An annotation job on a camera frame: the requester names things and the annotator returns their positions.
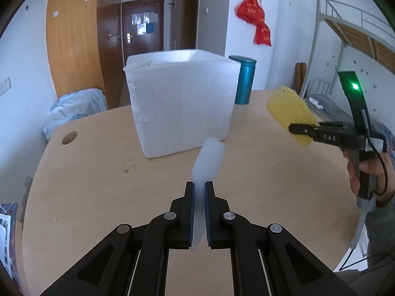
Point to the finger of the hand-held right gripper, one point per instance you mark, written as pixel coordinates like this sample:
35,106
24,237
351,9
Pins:
321,134

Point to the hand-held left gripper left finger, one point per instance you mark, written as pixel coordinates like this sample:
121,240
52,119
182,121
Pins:
192,209

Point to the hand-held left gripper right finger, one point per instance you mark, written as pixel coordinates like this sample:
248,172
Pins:
207,209

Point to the yellow foam fruit net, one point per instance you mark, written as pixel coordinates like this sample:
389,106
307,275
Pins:
290,108

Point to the white tissue paper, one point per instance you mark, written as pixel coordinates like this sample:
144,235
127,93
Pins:
209,160

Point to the white foam box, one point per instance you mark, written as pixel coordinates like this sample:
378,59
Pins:
182,108

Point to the person's right hand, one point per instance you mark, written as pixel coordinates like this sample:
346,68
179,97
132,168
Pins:
385,178

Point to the grey bedding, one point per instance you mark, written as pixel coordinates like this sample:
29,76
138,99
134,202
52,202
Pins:
330,108

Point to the brown rolled mat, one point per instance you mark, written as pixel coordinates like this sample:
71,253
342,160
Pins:
300,78

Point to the white metal bunk bed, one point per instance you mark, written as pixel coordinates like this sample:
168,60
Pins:
348,30

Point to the teal trash bin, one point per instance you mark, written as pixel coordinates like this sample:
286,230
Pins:
245,80

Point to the small red bag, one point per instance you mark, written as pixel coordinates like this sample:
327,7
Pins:
263,35

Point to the person's grey clothing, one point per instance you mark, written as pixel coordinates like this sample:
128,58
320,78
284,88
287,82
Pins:
379,252

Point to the large red bag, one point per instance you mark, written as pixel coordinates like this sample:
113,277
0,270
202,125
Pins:
251,10

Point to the dark brown door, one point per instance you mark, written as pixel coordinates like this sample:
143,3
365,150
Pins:
143,37

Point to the printed box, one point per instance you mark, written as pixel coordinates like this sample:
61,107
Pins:
7,240

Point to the wooden wardrobe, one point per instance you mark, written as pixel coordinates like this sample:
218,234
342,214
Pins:
74,37

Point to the wooden doorway frame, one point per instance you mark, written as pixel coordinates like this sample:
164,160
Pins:
189,12

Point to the white light switch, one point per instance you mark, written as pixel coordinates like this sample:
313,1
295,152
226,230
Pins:
4,85

